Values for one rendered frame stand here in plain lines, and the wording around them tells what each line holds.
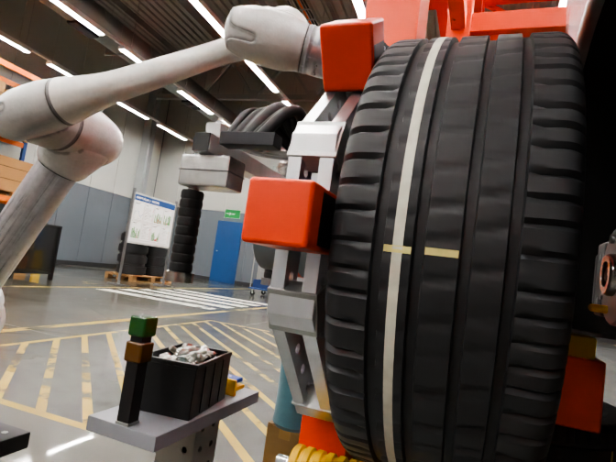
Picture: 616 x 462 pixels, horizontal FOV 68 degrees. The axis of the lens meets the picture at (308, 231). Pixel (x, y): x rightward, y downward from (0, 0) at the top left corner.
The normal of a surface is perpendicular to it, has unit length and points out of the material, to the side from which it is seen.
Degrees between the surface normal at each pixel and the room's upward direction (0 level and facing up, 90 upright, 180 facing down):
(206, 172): 90
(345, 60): 125
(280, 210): 90
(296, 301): 90
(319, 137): 90
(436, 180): 81
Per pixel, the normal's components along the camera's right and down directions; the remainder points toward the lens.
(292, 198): -0.35, -0.13
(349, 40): -0.36, 0.46
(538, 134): -0.29, -0.43
